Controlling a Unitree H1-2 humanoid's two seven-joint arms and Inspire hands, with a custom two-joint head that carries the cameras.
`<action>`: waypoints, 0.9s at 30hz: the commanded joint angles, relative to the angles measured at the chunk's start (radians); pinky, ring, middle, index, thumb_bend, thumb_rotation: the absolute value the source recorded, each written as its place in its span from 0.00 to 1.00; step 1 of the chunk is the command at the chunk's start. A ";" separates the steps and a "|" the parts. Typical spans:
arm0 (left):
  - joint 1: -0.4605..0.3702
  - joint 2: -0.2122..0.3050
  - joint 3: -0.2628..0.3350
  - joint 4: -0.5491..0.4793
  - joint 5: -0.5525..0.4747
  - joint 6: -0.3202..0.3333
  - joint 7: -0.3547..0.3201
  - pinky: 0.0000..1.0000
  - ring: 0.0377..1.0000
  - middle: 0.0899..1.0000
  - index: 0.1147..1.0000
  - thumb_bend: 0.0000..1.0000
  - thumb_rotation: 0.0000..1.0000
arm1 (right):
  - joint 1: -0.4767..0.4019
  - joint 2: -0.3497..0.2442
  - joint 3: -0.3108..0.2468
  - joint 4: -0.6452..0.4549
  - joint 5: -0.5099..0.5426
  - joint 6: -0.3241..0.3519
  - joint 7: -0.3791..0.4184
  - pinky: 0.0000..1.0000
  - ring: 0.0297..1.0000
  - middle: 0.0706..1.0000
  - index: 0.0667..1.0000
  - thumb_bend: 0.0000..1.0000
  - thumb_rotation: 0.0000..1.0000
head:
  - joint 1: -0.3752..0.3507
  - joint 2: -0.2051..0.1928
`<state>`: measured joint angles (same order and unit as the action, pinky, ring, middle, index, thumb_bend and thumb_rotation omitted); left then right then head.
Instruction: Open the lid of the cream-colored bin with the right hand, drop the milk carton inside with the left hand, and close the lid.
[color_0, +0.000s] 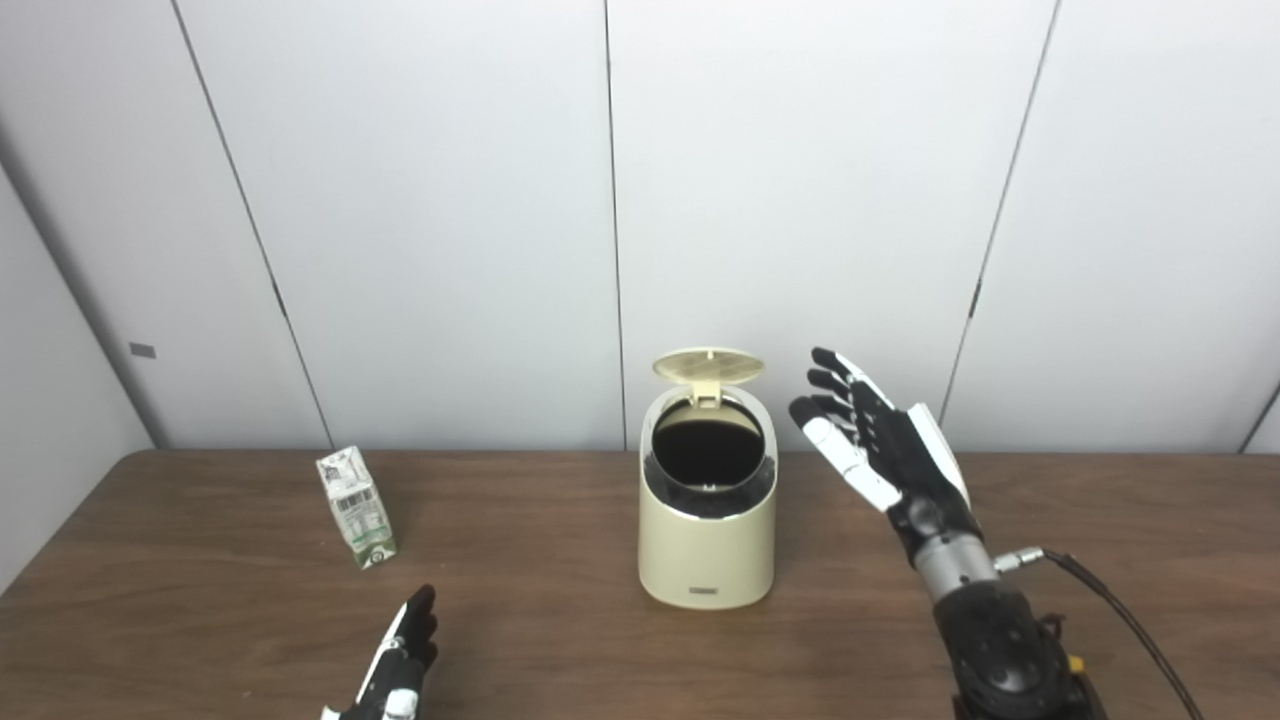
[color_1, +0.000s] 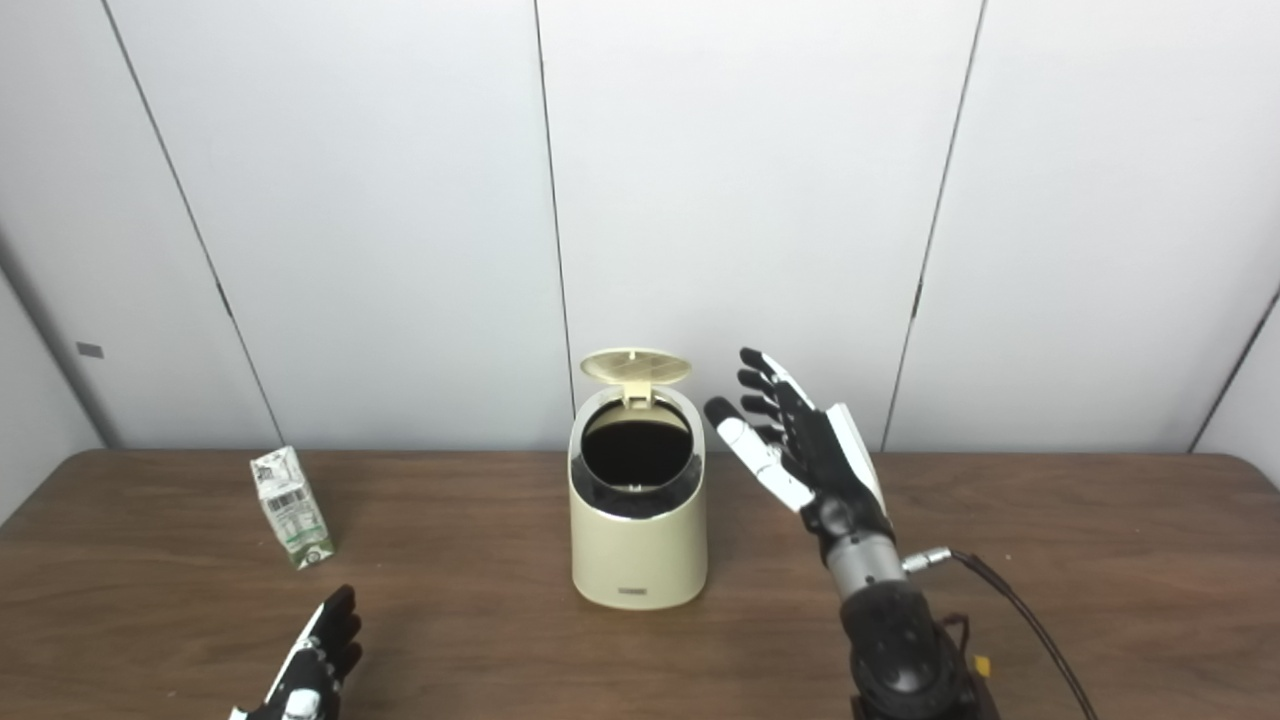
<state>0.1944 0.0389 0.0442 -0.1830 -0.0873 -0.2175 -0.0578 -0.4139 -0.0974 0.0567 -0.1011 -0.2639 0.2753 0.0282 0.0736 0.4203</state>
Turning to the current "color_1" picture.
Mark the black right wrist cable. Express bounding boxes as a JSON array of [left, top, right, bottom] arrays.
[[902, 546, 1102, 720]]

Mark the cream-colored lidded bin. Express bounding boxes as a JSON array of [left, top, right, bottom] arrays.
[[568, 347, 709, 611]]

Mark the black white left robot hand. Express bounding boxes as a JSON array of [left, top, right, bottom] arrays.
[[228, 585, 363, 720]]

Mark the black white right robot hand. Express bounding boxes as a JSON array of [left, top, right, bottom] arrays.
[[703, 347, 895, 567]]

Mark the white green milk carton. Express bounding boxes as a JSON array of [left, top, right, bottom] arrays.
[[250, 446, 336, 570]]

